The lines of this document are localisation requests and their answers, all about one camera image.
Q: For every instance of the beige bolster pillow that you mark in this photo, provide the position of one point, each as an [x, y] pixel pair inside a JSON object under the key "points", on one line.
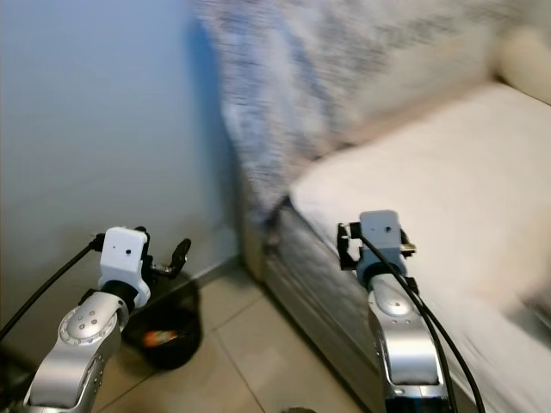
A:
{"points": [[525, 64]]}

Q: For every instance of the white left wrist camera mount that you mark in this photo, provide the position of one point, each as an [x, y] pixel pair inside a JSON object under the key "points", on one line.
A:
{"points": [[123, 254]]}

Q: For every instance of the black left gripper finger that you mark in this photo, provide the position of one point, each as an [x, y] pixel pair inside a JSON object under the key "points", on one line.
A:
{"points": [[182, 252]]}

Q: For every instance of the white grey patterned quilt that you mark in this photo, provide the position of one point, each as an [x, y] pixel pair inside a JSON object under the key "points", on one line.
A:
{"points": [[310, 69]]}

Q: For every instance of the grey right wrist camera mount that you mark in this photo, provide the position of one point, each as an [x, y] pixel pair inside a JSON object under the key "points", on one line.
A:
{"points": [[381, 234]]}

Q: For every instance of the black round bin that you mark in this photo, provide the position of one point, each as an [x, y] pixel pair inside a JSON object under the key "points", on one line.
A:
{"points": [[181, 344]]}

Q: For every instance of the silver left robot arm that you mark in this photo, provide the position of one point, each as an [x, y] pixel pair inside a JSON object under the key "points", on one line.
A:
{"points": [[77, 344]]}

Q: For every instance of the orange rubbish piece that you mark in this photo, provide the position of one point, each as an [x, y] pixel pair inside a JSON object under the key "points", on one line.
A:
{"points": [[159, 338]]}

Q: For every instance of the white quilted mattress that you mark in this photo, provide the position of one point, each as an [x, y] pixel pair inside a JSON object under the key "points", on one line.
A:
{"points": [[439, 172]]}

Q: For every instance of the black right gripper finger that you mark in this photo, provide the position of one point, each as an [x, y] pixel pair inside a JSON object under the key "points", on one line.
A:
{"points": [[343, 245]]}

